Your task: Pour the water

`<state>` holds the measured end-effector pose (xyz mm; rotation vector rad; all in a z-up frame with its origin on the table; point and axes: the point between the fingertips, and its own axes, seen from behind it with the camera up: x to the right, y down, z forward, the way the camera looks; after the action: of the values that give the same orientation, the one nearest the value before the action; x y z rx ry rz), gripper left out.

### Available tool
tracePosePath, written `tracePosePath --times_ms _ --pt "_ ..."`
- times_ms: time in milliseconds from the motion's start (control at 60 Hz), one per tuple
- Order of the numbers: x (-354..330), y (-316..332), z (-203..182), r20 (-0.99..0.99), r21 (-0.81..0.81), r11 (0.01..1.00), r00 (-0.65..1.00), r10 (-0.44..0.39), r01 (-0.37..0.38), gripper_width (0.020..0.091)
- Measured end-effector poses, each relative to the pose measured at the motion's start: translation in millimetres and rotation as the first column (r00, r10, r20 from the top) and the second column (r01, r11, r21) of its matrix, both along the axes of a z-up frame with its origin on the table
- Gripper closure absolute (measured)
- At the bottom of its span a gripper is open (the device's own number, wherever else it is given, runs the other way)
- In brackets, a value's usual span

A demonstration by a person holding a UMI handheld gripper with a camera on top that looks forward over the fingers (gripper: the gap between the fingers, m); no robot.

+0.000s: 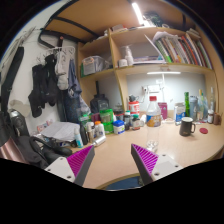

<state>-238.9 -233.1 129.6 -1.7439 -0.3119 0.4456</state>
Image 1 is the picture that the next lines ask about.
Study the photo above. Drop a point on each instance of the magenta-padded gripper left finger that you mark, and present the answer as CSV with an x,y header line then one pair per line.
x,y
60,165

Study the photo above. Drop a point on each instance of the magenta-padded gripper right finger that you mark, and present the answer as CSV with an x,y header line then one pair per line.
x,y
165,165

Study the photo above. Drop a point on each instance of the clear red-capped drink bottle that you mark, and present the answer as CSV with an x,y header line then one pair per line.
x,y
153,121

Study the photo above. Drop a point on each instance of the black chair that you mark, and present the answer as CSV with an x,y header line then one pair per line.
x,y
36,151

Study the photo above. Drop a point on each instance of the white tube with blue cap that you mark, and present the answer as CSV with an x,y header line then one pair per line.
x,y
78,138

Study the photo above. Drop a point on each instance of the slim black bottle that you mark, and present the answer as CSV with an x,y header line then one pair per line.
x,y
84,135

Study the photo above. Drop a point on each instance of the black mug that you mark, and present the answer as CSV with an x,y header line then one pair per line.
x,y
186,127

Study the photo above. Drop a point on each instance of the silver metal can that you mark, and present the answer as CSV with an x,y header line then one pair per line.
x,y
99,140

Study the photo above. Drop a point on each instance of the flat round red coaster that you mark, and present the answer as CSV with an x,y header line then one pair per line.
x,y
203,130

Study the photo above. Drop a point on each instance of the white bottle with orange cap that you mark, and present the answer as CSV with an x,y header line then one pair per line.
x,y
99,130

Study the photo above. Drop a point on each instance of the white and blue carton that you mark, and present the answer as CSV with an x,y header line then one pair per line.
x,y
179,114

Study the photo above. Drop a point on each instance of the pink pouch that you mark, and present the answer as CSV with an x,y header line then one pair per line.
x,y
163,111

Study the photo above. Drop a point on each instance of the blue-lidded white jar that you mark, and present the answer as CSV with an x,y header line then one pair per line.
x,y
119,127

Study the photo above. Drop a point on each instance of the green plastic tub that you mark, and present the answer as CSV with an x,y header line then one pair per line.
x,y
108,128

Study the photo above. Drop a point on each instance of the grey tumbler bottle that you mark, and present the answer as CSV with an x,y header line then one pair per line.
x,y
193,108

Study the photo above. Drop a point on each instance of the green glass bottle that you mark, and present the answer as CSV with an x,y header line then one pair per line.
x,y
187,105

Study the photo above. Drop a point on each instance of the red and white canister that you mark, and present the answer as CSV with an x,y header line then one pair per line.
x,y
134,108

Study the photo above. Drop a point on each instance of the brown jar with white lid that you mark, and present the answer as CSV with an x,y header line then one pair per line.
x,y
210,117

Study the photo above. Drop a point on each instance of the green-lidded clear jar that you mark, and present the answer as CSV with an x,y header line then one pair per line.
x,y
106,115

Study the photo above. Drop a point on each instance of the blue hanging garment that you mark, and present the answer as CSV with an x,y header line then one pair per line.
x,y
72,96

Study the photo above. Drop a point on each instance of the black box appliance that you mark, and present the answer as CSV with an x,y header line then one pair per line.
x,y
99,104

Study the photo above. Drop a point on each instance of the yellow-capped bottle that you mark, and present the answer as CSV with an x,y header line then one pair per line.
x,y
200,100

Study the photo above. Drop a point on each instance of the clear glass bottle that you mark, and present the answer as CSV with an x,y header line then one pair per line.
x,y
212,101

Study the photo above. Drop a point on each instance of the black hanging garment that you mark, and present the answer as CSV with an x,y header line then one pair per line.
x,y
41,86

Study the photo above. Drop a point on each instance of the under-shelf light bar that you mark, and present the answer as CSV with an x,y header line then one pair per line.
x,y
163,72

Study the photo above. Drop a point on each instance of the grey-white hanging garment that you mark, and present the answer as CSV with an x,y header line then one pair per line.
x,y
62,71

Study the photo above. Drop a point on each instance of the wooden shelf unit with books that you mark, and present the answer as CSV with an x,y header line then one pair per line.
x,y
140,69

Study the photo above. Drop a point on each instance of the overhead light bar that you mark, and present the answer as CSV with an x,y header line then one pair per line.
x,y
137,13

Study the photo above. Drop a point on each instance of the white wall power outlet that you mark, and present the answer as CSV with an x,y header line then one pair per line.
x,y
153,89

